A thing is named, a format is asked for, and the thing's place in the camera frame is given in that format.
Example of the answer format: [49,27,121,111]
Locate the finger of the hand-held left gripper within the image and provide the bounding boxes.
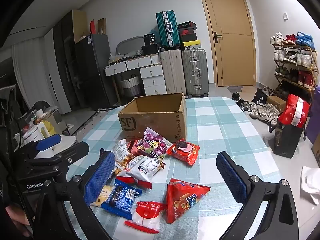
[24,134,90,178]

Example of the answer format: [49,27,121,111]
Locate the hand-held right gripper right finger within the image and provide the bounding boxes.
[216,151,299,240]

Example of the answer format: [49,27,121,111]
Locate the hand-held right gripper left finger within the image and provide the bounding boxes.
[34,148,117,240]

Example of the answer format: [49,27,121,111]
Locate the small yellow snack packet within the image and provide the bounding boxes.
[90,184,113,207]

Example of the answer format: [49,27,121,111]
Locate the blue cookie packet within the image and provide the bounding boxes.
[101,179,142,220]

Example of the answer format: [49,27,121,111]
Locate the white orange snack packet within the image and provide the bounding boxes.
[112,139,132,167]

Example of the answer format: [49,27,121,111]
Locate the white red-edged packet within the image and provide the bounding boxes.
[115,174,153,189]

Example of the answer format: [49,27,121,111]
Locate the white chip packet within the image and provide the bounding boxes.
[125,155,165,183]

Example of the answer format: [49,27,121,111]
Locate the dark red snack packet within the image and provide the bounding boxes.
[127,140,143,155]

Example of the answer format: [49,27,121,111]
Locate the red triangular cone snack packet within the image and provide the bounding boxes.
[165,178,210,224]

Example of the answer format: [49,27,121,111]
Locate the red cookie packet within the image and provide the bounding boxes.
[166,140,200,166]

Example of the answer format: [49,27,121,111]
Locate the red white balloon packet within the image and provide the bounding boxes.
[124,201,167,233]

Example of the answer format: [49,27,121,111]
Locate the purple grape candy packet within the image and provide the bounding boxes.
[136,127,173,158]

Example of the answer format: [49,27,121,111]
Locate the brown cardboard box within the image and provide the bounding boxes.
[117,92,187,143]

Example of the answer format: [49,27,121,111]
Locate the person's left hand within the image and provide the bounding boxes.
[5,204,34,238]

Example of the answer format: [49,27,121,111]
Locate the yellow bag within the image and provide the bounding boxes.
[41,120,57,137]

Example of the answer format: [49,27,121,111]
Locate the white kettle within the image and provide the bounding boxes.
[22,121,49,145]

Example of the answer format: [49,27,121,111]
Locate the white side table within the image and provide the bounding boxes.
[20,135,78,159]

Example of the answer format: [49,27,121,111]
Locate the cluttered small table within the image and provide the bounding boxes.
[21,100,60,130]

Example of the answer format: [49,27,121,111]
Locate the teal checked tablecloth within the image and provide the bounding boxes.
[61,96,282,240]

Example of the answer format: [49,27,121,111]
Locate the dotted rug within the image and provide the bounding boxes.
[62,106,125,135]

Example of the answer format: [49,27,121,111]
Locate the black shopping bag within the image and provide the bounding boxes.
[272,122,304,159]

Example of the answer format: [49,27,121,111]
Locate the white curtain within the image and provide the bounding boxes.
[12,36,48,110]

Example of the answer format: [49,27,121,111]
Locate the scattered pile of shoes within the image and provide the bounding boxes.
[231,87,280,127]

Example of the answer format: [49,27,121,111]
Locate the dark wardrobe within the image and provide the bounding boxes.
[44,10,88,113]

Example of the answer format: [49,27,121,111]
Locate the white plastic bag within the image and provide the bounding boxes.
[300,165,320,205]

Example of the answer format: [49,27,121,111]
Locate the black fridge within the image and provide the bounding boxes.
[74,34,112,110]

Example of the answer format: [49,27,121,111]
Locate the small cardboard box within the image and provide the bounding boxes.
[266,95,287,113]

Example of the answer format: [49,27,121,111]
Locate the red white sack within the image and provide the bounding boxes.
[278,94,311,128]

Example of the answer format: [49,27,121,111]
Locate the white grey woven basket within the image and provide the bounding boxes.
[120,76,143,98]

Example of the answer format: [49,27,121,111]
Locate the purple bag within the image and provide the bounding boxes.
[306,85,320,145]

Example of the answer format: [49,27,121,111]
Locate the white drawer cabinet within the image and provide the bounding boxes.
[139,65,167,96]

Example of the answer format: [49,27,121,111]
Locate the silver suitcase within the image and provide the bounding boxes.
[181,48,209,98]

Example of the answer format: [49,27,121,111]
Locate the white desk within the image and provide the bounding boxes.
[104,54,163,78]

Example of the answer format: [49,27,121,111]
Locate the tan board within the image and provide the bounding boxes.
[72,10,88,44]

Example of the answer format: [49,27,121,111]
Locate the beige suitcase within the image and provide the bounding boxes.
[159,49,187,95]

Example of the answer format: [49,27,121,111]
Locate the grey arched mirror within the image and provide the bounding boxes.
[116,36,145,54]

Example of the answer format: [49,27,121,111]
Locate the wooden shoe rack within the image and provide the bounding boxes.
[271,32,320,98]

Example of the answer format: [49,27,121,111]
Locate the flat brown cardboard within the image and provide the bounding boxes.
[97,17,107,35]

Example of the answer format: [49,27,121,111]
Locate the tan wooden door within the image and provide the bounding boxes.
[197,0,257,87]

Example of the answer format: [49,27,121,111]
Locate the black storage box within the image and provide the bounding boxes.
[141,45,160,55]

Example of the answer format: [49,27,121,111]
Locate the rows of assorted sneakers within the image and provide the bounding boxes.
[270,31,315,93]

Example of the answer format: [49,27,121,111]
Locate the plain black shoe box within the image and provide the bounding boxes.
[180,34,198,43]

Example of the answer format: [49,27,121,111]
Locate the teal suitcase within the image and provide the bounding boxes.
[156,10,181,50]

